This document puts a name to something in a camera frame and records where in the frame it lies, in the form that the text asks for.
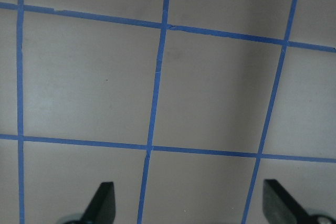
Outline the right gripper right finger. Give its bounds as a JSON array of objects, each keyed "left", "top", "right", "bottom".
[{"left": 262, "top": 179, "right": 335, "bottom": 224}]

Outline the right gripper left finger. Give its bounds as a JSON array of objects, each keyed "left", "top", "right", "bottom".
[{"left": 56, "top": 182, "right": 116, "bottom": 224}]

